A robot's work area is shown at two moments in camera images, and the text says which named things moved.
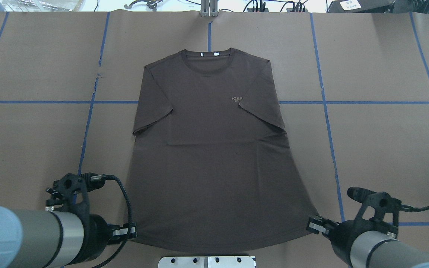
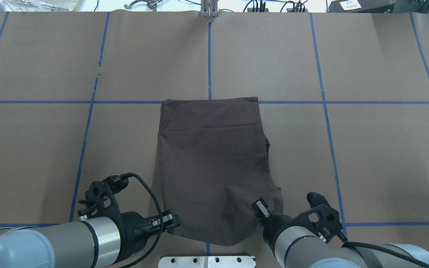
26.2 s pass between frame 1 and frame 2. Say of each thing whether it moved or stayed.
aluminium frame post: stayed
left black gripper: moved
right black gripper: moved
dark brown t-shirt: moved
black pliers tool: stayed
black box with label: stayed
